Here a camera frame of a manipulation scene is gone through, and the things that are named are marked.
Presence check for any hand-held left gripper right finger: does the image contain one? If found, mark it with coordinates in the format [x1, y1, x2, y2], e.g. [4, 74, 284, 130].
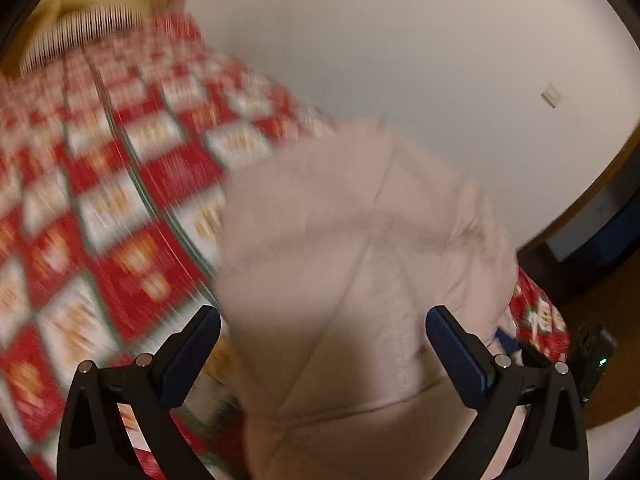
[425, 305, 589, 480]

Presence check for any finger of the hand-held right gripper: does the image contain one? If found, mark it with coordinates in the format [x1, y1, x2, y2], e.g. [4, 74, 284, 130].
[494, 329, 521, 356]

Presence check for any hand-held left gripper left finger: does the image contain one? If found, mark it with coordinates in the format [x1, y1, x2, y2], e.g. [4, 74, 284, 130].
[57, 305, 222, 480]

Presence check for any beige puffy jacket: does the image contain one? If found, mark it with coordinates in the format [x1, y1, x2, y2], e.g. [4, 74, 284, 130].
[212, 112, 526, 480]

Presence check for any red patterned blanket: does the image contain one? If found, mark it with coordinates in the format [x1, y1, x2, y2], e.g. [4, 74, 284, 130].
[0, 12, 572, 480]

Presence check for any dark wooden door frame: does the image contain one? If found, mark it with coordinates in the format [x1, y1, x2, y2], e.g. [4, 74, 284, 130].
[515, 125, 640, 266]

